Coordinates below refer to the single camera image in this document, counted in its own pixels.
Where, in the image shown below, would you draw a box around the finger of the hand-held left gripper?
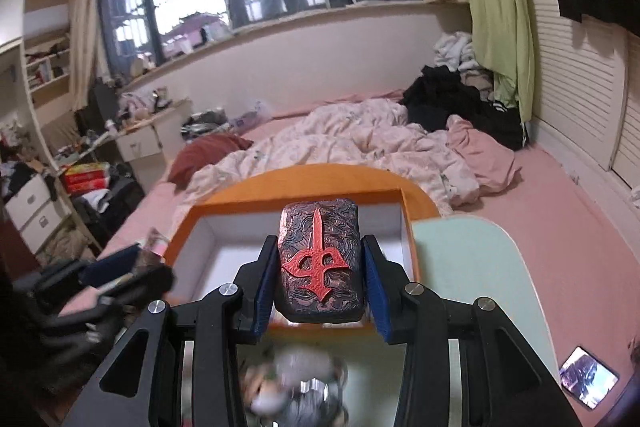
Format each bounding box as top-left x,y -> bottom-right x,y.
80,243 -> 146,288
97,262 -> 177,314

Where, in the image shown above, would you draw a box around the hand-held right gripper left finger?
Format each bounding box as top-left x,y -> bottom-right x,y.
62,234 -> 281,427

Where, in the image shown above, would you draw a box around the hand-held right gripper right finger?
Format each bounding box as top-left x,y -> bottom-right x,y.
361,234 -> 583,427

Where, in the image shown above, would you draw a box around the small pink brown object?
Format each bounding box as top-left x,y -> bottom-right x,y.
135,229 -> 171,268

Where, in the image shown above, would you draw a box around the black case with red emblem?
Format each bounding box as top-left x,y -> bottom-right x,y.
274,198 -> 366,324

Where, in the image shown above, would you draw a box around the orange cardboard box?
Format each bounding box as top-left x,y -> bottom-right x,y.
165,163 -> 442,333

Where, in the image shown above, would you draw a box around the black bag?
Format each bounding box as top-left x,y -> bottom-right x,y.
75,179 -> 146,248

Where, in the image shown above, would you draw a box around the red snack box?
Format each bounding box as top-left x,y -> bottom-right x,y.
64,162 -> 111,194

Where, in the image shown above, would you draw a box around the white drawer cabinet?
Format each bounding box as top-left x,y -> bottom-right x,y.
5,174 -> 66,253

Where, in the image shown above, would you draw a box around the grey white plush toy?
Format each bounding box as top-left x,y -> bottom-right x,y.
240,344 -> 351,427

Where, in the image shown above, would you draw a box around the white bedside desk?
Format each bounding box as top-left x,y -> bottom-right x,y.
115,99 -> 193,188

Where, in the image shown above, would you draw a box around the dark red pillow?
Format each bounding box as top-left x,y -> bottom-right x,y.
166,134 -> 255,185

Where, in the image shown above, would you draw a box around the pink floral comforter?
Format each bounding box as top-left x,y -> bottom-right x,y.
182,99 -> 481,212

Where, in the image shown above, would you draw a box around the dark patterned clothes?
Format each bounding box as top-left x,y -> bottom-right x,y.
181,109 -> 236,140

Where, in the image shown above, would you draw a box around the pink cloth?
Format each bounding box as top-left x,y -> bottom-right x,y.
446,114 -> 523,200

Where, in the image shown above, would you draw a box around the lavender bag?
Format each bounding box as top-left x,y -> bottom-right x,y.
230,99 -> 273,130

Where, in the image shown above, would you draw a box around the black clothes pile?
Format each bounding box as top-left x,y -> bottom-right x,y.
402,66 -> 531,152

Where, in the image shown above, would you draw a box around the smartphone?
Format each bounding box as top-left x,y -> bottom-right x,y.
558,346 -> 620,409

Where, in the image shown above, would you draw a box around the white clothes pile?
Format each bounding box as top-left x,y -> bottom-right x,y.
432,32 -> 496,102

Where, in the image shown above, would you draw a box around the white louvered wardrobe door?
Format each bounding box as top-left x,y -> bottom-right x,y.
520,0 -> 640,198

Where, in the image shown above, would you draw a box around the green hanging cloth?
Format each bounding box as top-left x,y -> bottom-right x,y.
457,0 -> 537,125

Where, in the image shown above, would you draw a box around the white wall shelf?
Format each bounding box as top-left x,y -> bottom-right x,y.
22,32 -> 73,108

